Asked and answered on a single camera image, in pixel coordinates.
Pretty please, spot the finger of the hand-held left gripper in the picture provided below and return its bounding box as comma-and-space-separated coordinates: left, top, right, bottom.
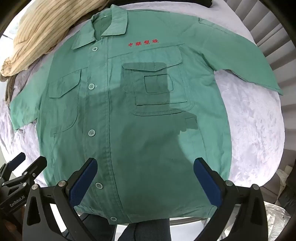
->
4, 152, 26, 178
10, 156, 48, 187

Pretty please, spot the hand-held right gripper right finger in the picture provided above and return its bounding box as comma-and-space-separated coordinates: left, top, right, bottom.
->
192, 158, 270, 241

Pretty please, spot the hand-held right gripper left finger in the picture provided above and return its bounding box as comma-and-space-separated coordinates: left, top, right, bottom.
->
22, 158, 97, 241

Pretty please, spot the green work shirt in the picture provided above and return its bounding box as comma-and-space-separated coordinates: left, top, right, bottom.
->
9, 4, 284, 225

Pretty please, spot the grey furniture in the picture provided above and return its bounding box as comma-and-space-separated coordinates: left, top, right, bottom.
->
254, 160, 296, 205

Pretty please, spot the brown braided belt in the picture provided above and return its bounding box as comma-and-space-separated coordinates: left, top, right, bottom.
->
5, 74, 18, 105

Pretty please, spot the white plastic bag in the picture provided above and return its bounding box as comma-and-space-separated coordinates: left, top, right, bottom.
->
275, 169, 289, 197

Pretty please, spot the silver foil bag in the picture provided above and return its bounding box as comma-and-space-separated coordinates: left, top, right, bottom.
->
264, 201, 292, 235

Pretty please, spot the pale lavender blanket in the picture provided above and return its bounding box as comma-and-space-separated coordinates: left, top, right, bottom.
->
0, 0, 287, 230

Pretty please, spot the beige striped cloth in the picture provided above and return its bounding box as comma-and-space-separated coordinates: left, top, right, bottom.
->
0, 0, 110, 78

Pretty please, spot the white slatted panel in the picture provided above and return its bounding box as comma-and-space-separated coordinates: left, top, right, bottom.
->
238, 5, 296, 149

